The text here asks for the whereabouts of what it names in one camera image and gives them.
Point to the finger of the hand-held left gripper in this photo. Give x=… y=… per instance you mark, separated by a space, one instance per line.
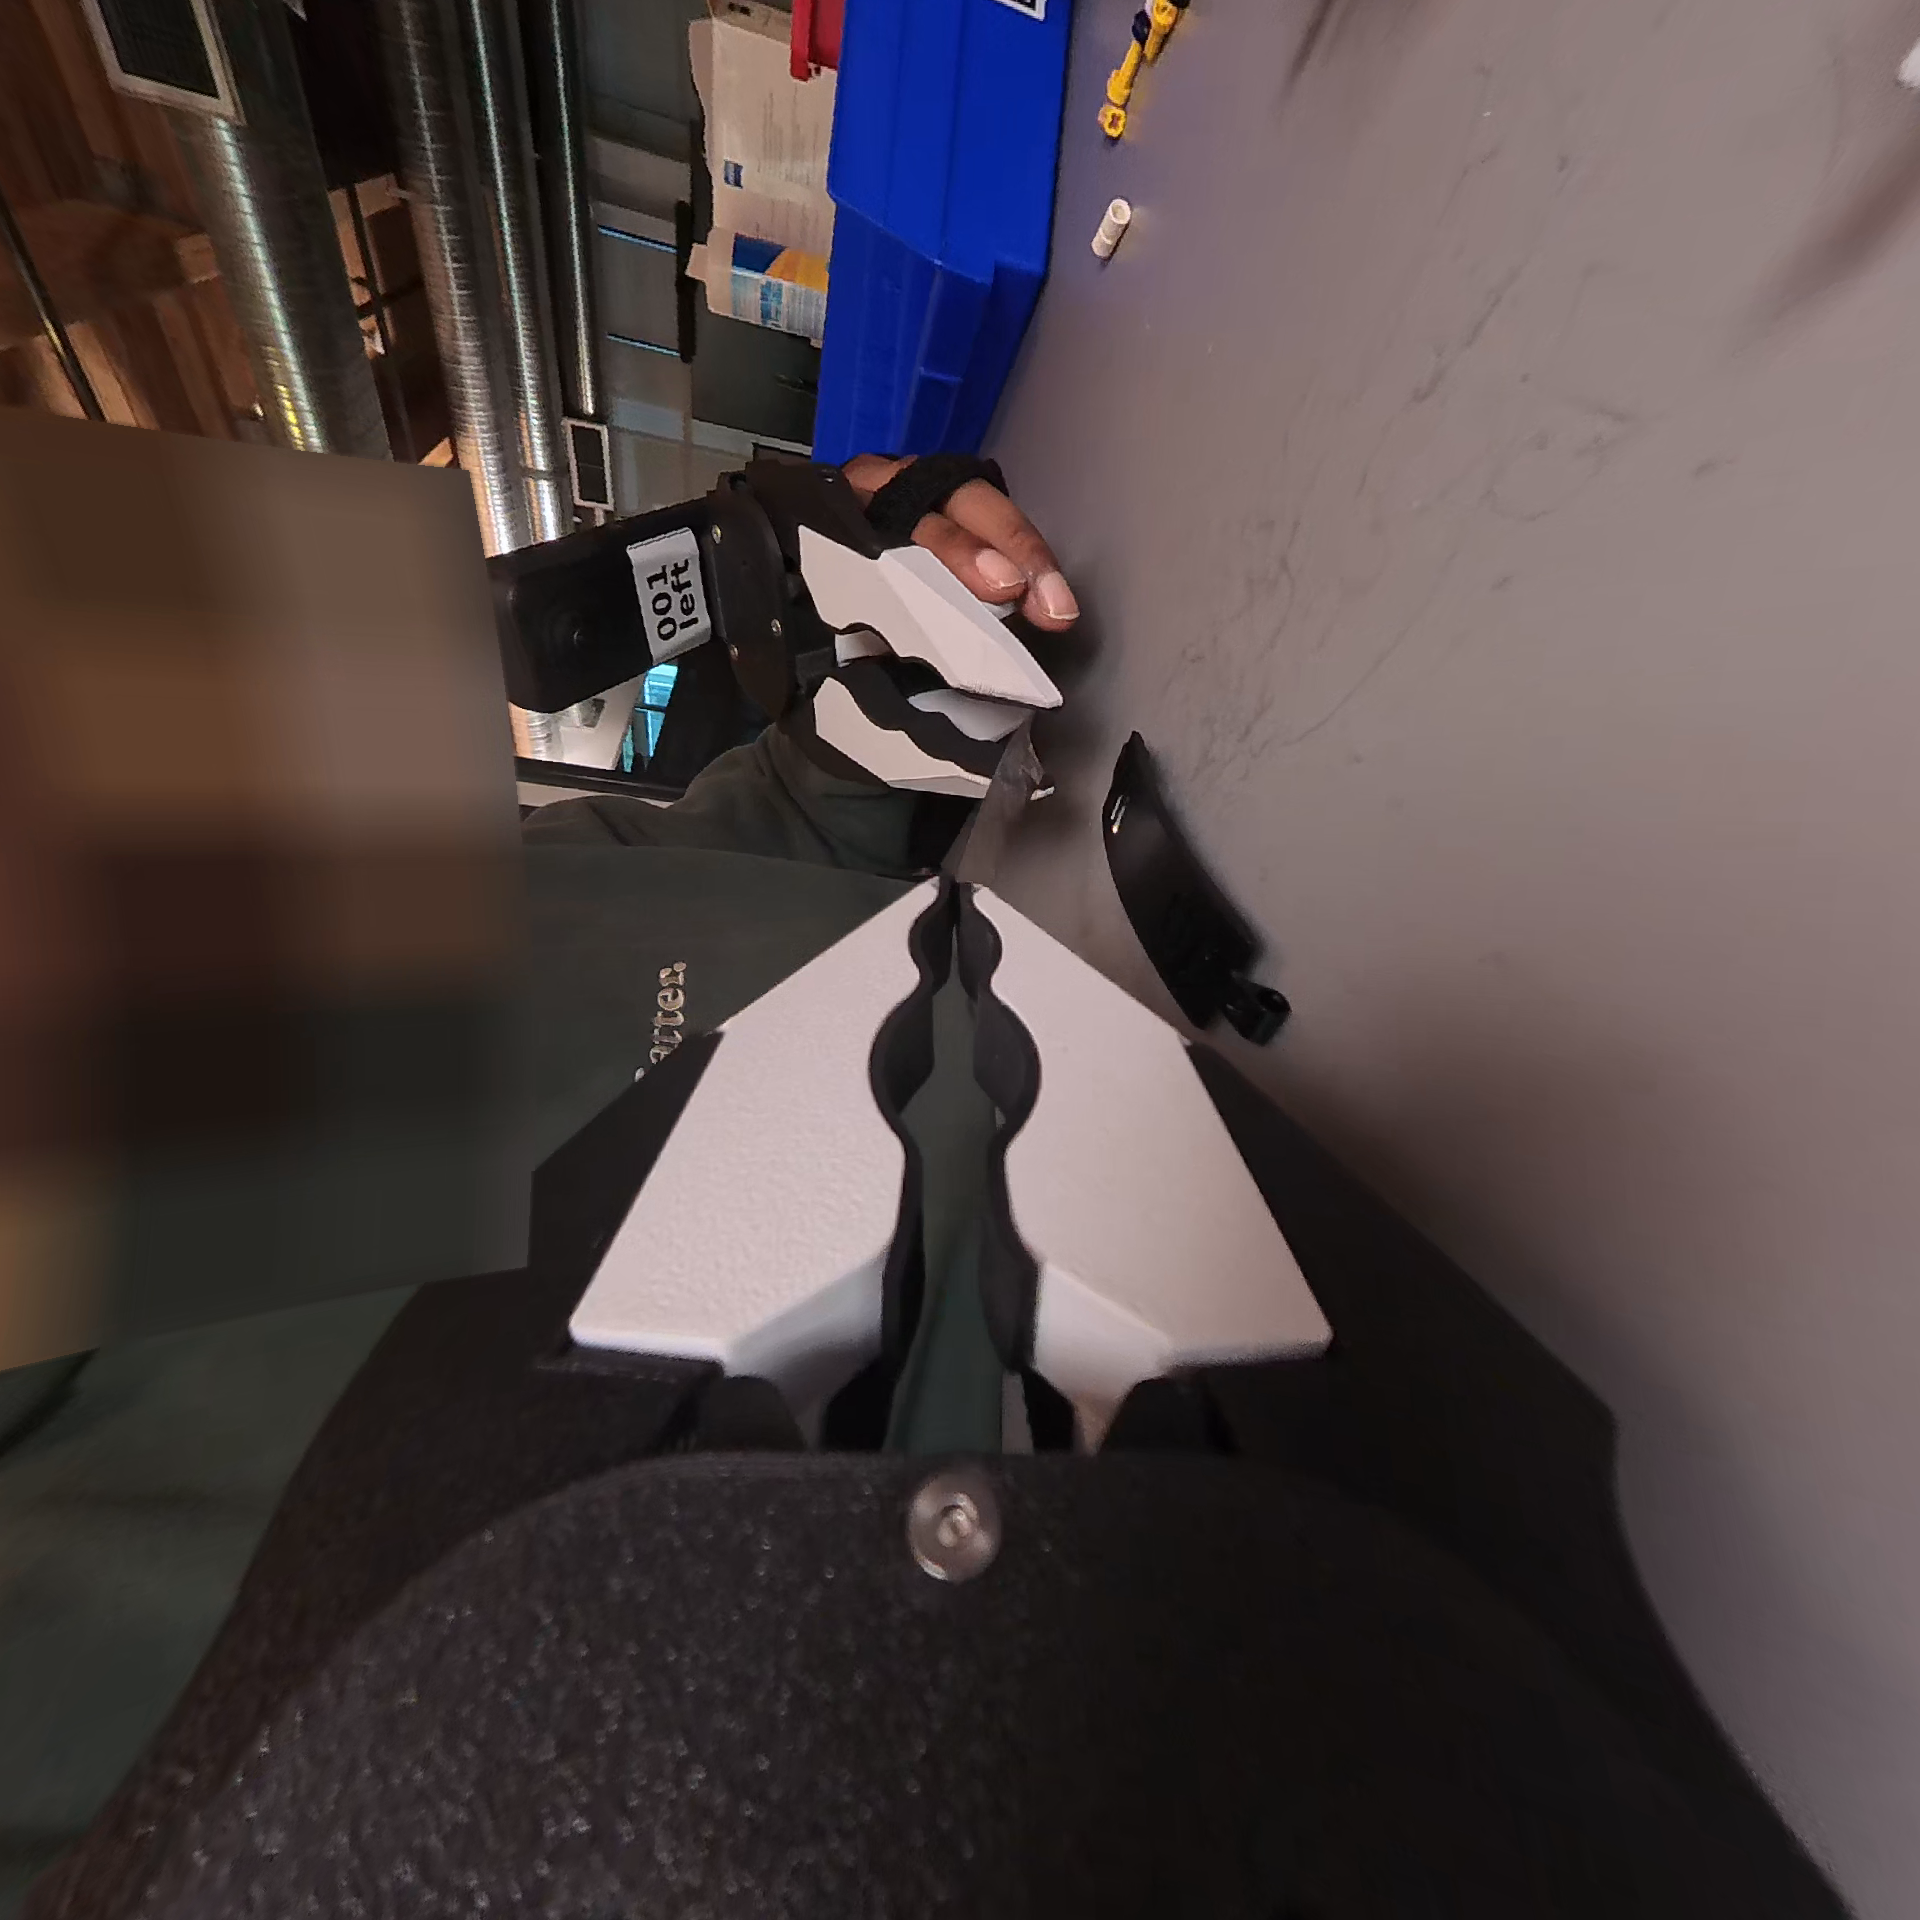
x=961 y=742
x=947 y=629

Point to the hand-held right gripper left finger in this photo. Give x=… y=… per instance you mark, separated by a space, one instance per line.
x=750 y=1186

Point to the person's left hand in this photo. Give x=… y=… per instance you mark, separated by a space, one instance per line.
x=997 y=541

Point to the small white lego connector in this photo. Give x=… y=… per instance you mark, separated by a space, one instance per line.
x=1116 y=232

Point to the blue storage bin with label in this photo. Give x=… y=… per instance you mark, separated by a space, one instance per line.
x=947 y=122

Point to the black curved lego panel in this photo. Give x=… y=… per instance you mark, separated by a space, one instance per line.
x=1171 y=884

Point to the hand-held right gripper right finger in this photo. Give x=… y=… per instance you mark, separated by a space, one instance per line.
x=1156 y=1200

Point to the small peeled sticker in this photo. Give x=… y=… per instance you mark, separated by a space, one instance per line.
x=1032 y=776

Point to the person's left forearm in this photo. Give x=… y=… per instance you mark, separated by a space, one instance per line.
x=813 y=818

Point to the blue white cardboard box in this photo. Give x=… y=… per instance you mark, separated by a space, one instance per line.
x=774 y=148

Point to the small yellow lego piece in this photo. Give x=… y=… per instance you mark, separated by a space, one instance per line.
x=1131 y=66

